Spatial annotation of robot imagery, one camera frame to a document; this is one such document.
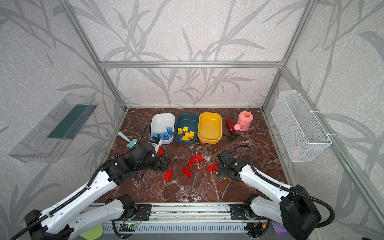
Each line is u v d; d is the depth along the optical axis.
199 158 0.91
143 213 0.73
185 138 1.01
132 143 0.99
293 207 0.40
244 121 1.00
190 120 1.11
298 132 0.64
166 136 0.97
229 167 0.63
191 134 1.02
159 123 1.12
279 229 0.69
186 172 0.87
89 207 0.45
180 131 1.04
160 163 0.64
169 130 1.01
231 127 1.04
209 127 1.08
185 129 1.05
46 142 0.64
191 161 0.89
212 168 0.87
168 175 0.84
